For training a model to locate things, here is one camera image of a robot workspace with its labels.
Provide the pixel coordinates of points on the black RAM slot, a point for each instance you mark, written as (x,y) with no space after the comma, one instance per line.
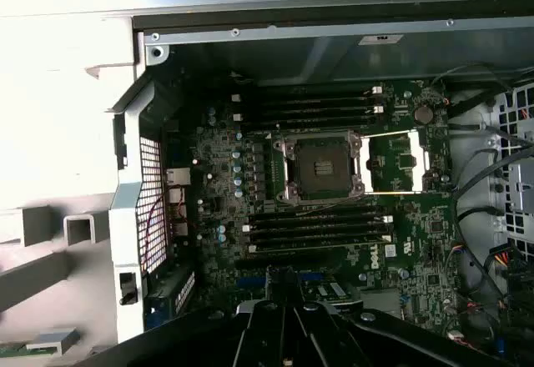
(304,121)
(313,227)
(308,111)
(304,101)
(321,238)
(321,217)
(308,91)
(317,248)

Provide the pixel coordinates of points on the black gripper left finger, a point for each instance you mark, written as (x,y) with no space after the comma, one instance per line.
(250,329)

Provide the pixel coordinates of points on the thin metal locking lever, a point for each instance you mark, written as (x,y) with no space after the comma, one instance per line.
(334,208)

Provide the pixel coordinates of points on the grey parts rack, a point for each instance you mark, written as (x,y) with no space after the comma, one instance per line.
(39,225)

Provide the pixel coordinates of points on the green RAM stick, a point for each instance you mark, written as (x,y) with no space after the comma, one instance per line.
(12,349)

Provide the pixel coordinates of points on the silver metal disk bay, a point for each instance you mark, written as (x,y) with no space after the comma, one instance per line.
(521,183)

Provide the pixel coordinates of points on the grey chipset heatsink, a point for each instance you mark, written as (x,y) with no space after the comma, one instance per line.
(379,300)

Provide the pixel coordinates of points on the round silver coin battery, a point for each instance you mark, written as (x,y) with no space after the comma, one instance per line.
(423,114)

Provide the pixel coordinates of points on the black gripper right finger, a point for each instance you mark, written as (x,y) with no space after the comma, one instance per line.
(334,333)

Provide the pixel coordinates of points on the open black PC case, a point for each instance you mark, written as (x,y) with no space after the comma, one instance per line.
(129,225)

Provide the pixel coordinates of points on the blue expansion slot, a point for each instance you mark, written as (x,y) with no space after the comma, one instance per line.
(250,282)

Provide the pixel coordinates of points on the green motherboard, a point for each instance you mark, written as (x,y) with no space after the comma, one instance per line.
(417,225)

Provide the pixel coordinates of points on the square CPU socket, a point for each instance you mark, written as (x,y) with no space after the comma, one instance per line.
(323,167)

